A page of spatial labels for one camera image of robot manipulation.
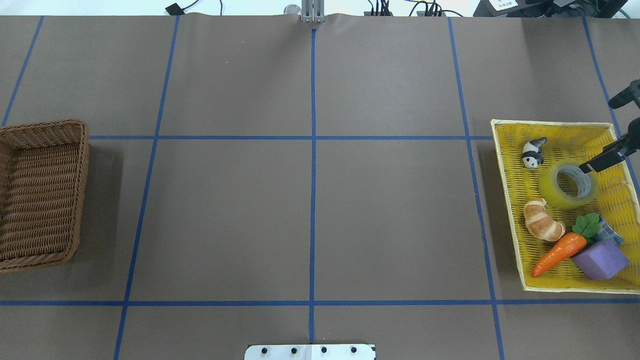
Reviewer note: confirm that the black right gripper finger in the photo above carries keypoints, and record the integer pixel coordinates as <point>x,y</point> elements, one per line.
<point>631,94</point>
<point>613,154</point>

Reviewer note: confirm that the yellow tape roll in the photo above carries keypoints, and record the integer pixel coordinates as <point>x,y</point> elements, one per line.
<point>586,185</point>

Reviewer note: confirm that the yellow woven basket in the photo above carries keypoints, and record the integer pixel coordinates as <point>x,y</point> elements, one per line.
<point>617,201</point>

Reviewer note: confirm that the brown wicker basket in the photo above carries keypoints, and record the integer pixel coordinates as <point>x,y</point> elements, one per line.
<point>43,176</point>

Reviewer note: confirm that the small battery can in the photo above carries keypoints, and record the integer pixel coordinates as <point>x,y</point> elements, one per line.
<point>606,232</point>

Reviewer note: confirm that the toy carrot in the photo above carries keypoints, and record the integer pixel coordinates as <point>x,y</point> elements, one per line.
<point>582,234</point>

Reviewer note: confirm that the panda figurine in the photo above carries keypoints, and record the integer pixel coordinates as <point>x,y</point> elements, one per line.
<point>531,155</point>

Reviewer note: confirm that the toy croissant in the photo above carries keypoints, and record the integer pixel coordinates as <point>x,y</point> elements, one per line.
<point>539,223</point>

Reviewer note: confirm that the purple foam block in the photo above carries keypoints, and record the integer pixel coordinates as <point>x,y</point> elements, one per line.
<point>601,260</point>

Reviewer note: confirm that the small black usb device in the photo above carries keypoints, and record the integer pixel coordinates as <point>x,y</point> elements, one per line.
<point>174,10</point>

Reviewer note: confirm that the aluminium frame post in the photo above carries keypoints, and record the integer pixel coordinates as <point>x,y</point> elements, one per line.
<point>313,11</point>

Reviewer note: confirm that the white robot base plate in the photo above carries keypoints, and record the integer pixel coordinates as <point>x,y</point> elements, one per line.
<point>357,351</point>

